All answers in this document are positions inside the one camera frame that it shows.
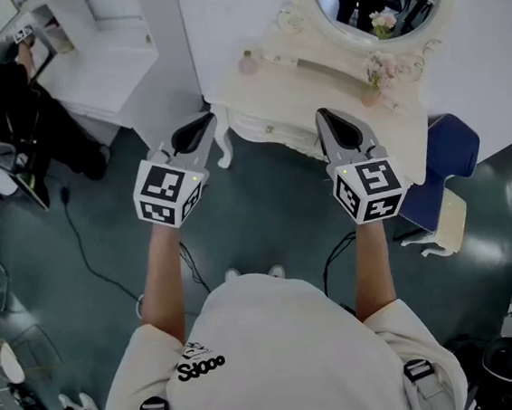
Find white shelf cabinet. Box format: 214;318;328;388
27;0;167;139

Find blue chair white legs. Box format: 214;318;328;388
381;109;494;263

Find person's white right shoe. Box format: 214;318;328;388
266;262;289;281

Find person's right forearm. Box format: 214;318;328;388
346;216;402;325

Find pink flowers in vase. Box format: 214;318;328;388
355;46;404;110

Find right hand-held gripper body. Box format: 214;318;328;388
324;137;412;229

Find white dressing table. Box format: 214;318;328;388
199;11;459;207

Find person's left forearm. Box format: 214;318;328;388
129;218;194;349

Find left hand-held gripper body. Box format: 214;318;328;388
127;137;216;234

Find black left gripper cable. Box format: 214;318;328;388
177;238;213;295

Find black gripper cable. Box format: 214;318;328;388
177;238;213;295
318;230;364;298

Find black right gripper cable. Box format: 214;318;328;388
318;230;364;298

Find person's white shirt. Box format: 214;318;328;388
86;253;471;410

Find black floor cable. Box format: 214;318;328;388
57;178;147;328

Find grey right shoulder strap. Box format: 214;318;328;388
401;355;452;410

